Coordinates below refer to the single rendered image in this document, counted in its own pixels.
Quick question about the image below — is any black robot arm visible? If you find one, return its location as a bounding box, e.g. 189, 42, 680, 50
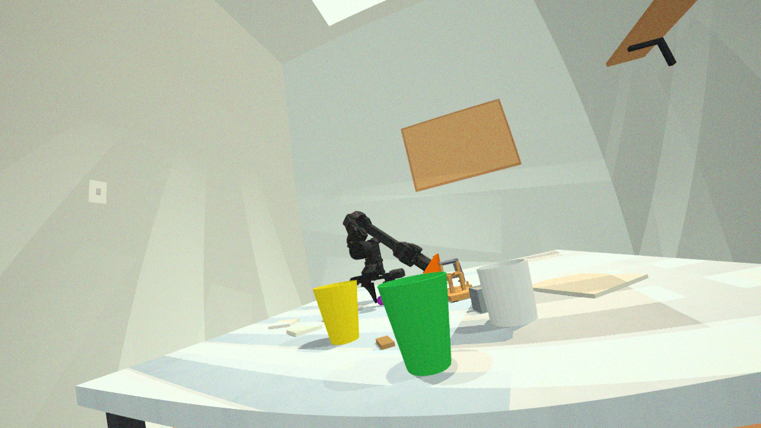
343, 211, 432, 282

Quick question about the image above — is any yellow cup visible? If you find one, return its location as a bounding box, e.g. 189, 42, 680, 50
313, 281, 359, 345

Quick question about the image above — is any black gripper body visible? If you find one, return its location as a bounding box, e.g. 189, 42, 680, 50
350, 256, 405, 285

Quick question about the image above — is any wooden catapult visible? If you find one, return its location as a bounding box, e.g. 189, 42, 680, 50
439, 259, 472, 302

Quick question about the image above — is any white mug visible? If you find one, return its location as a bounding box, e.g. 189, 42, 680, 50
476, 259, 538, 327

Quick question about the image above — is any green cup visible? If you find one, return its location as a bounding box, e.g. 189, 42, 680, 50
377, 272, 452, 376

